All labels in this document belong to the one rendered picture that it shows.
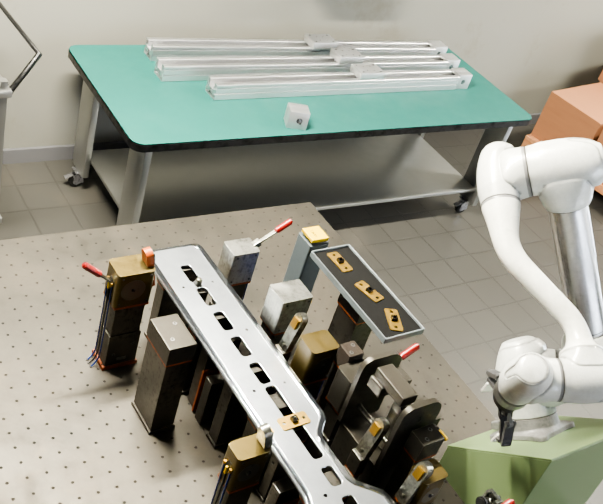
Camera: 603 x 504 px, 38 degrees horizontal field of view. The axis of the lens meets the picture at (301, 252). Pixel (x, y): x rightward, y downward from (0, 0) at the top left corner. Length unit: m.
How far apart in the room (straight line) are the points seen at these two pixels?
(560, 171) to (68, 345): 1.47
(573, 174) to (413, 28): 3.28
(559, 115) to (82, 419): 4.28
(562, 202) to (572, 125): 3.70
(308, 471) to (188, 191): 2.41
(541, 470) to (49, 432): 1.29
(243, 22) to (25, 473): 2.99
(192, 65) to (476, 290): 1.86
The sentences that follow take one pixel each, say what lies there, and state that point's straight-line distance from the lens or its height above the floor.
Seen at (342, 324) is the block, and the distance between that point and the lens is 2.48.
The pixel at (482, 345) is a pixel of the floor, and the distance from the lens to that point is 4.38.
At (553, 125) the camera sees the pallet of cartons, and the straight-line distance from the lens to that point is 6.10.
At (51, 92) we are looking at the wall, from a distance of 4.52.
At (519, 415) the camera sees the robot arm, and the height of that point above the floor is 0.97.
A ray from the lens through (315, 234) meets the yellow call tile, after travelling 2.57.
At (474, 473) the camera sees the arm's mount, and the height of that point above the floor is 0.81.
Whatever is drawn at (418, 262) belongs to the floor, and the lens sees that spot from 4.73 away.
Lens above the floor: 2.60
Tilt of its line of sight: 35 degrees down
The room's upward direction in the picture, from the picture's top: 19 degrees clockwise
